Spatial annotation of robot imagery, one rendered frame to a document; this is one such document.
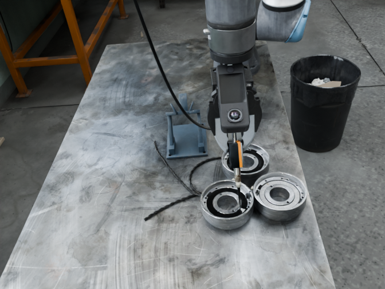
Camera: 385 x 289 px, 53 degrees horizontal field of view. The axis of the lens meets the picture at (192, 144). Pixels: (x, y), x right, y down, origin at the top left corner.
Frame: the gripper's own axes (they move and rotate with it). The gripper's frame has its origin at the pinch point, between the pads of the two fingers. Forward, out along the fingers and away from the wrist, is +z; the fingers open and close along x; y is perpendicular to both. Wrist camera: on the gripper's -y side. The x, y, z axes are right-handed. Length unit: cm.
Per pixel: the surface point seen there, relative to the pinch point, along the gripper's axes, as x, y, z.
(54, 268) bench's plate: 35.7, -14.6, 13.1
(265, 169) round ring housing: -6.7, 3.7, 9.7
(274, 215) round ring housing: -6.5, -8.1, 10.7
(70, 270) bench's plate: 32.4, -15.3, 13.1
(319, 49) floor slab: -88, 220, 94
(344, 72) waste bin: -69, 120, 57
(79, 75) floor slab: 101, 214, 94
